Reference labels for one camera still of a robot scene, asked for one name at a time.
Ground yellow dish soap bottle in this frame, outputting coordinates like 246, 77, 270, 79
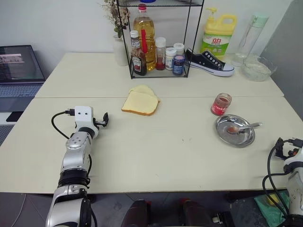
199, 7, 238, 61

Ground round steel plate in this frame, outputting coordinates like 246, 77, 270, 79
215, 114, 256, 148

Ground spice jar with red contents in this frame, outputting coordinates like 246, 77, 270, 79
155, 36, 167, 71

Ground dark rounded shape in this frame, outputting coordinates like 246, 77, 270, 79
122, 199, 152, 227
181, 199, 215, 227

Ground grey laptop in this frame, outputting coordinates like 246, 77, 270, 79
0, 44, 46, 113

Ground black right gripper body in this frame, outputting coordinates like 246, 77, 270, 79
282, 140, 300, 158

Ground black flat device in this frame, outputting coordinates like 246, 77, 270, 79
6, 111, 25, 123

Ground green cloth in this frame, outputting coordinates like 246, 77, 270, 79
254, 190, 291, 224

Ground clear glass bowl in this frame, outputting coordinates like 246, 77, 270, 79
241, 55, 278, 82

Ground black white canvas shoe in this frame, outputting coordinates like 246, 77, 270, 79
185, 48, 235, 77

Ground cooking oil bottle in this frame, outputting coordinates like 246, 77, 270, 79
133, 3, 157, 73

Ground square white bread slice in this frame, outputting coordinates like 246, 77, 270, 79
121, 91, 160, 117

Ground white-lidded glass jar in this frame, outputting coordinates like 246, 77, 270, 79
173, 42, 186, 57

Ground black wire shelf rack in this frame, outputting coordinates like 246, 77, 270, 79
116, 0, 205, 80

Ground blue label jar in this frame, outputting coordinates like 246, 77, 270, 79
172, 54, 186, 77

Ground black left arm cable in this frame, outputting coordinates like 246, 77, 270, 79
51, 109, 76, 140

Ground ketchup bottle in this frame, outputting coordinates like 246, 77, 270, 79
129, 30, 148, 77

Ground small white pill jar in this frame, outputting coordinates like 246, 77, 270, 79
165, 47, 178, 71

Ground dried flower bunch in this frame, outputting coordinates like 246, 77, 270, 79
103, 0, 131, 39

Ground clear bottle with green lid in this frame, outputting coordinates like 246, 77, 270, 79
230, 14, 270, 68

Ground metal spoon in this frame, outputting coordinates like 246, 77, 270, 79
226, 122, 263, 135

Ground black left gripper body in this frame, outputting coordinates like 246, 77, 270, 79
92, 117, 107, 130

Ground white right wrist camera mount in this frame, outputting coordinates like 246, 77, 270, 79
284, 144, 303, 166

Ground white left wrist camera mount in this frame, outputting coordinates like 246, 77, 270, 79
74, 106, 100, 138

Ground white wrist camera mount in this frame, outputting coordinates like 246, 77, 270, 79
284, 144, 303, 166
74, 106, 100, 138

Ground red jam glass jar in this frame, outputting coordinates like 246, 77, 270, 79
210, 93, 232, 117

